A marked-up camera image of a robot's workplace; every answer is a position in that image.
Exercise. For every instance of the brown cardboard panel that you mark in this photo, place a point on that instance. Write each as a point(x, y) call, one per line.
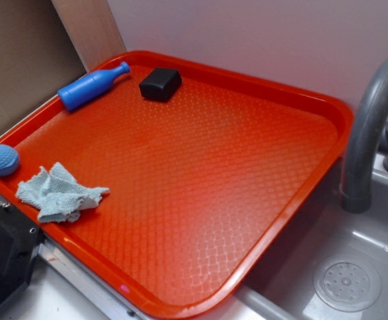
point(46, 44)

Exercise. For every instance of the black rectangular block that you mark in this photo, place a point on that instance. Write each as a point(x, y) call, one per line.
point(160, 84)

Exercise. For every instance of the grey curved faucet spout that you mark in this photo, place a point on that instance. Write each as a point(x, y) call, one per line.
point(364, 140)

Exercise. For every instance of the light blue crumpled cloth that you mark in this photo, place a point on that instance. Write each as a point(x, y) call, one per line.
point(58, 196)

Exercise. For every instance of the red plastic tray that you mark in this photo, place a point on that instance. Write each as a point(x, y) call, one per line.
point(199, 186)

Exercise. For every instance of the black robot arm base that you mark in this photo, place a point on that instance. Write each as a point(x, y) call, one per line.
point(19, 246)

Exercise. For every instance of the blue textured ball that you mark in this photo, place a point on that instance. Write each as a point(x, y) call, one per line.
point(9, 160)

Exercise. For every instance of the blue plastic toy bottle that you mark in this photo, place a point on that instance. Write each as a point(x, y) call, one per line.
point(90, 86)

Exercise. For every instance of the round sink drain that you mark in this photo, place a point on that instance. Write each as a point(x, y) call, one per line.
point(347, 283)

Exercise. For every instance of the grey toy sink basin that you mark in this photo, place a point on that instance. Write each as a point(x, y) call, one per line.
point(280, 286)

